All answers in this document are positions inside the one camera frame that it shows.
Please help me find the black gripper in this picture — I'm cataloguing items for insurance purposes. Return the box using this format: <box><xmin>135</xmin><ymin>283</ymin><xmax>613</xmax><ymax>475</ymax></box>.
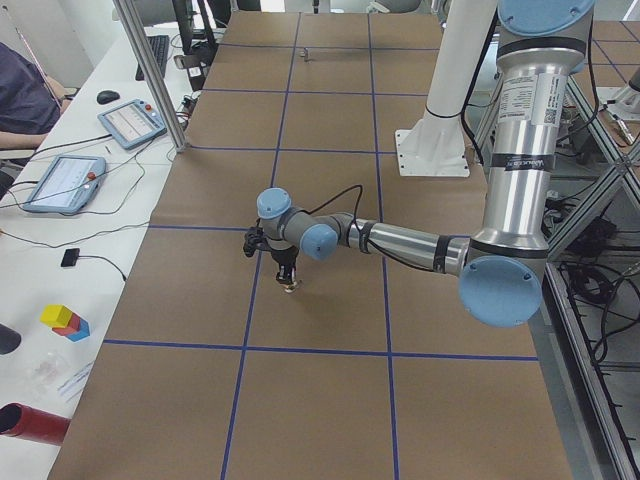
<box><xmin>271</xmin><ymin>246</ymin><xmax>299</xmax><ymax>284</ymax></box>

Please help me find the white PPR pipe fitting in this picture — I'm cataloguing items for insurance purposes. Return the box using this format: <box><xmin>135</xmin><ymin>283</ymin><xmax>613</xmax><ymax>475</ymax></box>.
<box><xmin>284</xmin><ymin>280</ymin><xmax>302</xmax><ymax>293</ymax></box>

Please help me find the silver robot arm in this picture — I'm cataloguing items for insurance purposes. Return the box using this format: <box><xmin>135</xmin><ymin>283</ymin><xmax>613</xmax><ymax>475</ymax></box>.
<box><xmin>244</xmin><ymin>1</ymin><xmax>594</xmax><ymax>327</ymax></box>

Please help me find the brown paper table mat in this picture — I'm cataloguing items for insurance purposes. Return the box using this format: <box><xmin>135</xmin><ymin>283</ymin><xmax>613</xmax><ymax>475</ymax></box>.
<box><xmin>50</xmin><ymin>12</ymin><xmax>572</xmax><ymax>479</ymax></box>

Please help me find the blue wooden block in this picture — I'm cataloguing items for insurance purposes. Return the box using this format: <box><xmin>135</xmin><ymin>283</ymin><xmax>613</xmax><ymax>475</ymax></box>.
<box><xmin>66</xmin><ymin>319</ymin><xmax>90</xmax><ymax>342</ymax></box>

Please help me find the far teach pendant tablet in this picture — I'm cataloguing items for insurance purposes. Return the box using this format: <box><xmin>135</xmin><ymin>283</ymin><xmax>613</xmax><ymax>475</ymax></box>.
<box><xmin>97</xmin><ymin>99</ymin><xmax>166</xmax><ymax>150</ymax></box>

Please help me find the teach pendant tablet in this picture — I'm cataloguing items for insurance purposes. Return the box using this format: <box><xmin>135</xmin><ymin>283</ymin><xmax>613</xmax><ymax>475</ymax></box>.
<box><xmin>22</xmin><ymin>155</ymin><xmax>107</xmax><ymax>214</ymax></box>
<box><xmin>97</xmin><ymin>99</ymin><xmax>166</xmax><ymax>150</ymax></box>

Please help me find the small black puck device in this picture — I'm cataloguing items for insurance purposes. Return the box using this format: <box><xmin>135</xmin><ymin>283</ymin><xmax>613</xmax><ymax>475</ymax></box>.
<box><xmin>60</xmin><ymin>248</ymin><xmax>80</xmax><ymax>268</ymax></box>

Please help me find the red wooden block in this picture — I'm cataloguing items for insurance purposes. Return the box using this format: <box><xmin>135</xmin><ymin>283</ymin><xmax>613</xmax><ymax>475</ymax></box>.
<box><xmin>52</xmin><ymin>313</ymin><xmax>82</xmax><ymax>337</ymax></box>

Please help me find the yellow wooden block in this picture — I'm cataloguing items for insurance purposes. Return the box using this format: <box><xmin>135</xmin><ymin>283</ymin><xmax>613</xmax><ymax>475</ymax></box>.
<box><xmin>40</xmin><ymin>304</ymin><xmax>73</xmax><ymax>328</ymax></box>

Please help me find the near teach pendant tablet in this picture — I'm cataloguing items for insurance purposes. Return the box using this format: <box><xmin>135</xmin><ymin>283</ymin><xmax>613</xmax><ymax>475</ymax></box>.
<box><xmin>22</xmin><ymin>155</ymin><xmax>107</xmax><ymax>214</ymax></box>

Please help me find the black computer mouse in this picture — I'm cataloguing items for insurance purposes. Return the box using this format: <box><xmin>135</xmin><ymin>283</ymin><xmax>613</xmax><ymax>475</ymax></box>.
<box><xmin>96</xmin><ymin>90</ymin><xmax>120</xmax><ymax>105</ymax></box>

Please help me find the black keyboard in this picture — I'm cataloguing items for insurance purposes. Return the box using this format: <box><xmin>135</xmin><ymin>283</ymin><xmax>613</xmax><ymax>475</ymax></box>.
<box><xmin>147</xmin><ymin>35</ymin><xmax>170</xmax><ymax>78</ymax></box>

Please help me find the black cylinder object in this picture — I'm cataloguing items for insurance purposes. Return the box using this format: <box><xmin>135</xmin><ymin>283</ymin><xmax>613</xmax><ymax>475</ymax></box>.
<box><xmin>0</xmin><ymin>324</ymin><xmax>22</xmax><ymax>355</ymax></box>

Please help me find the red cylinder tube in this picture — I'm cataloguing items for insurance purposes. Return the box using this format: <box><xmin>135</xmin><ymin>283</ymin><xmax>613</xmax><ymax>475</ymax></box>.
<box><xmin>1</xmin><ymin>403</ymin><xmax>71</xmax><ymax>446</ymax></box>

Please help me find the seated person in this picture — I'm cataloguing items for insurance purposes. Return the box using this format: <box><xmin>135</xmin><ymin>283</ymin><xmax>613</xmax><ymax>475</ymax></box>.
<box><xmin>1</xmin><ymin>43</ymin><xmax>70</xmax><ymax>149</ymax></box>

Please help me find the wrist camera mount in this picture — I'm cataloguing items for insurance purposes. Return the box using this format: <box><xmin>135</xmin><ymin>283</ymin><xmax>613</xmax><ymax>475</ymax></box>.
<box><xmin>243</xmin><ymin>226</ymin><xmax>271</xmax><ymax>258</ymax></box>

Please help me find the aluminium frame post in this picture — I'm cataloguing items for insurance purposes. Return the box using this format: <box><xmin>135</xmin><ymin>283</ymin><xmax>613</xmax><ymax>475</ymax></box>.
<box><xmin>113</xmin><ymin>0</ymin><xmax>187</xmax><ymax>153</ymax></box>

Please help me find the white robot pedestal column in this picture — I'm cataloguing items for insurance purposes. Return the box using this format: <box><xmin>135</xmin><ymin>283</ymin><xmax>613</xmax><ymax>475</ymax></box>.
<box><xmin>395</xmin><ymin>0</ymin><xmax>497</xmax><ymax>177</ymax></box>

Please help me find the aluminium frame rack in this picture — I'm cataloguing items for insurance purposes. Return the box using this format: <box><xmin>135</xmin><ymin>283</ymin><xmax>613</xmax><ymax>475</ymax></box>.
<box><xmin>469</xmin><ymin>0</ymin><xmax>640</xmax><ymax>480</ymax></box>

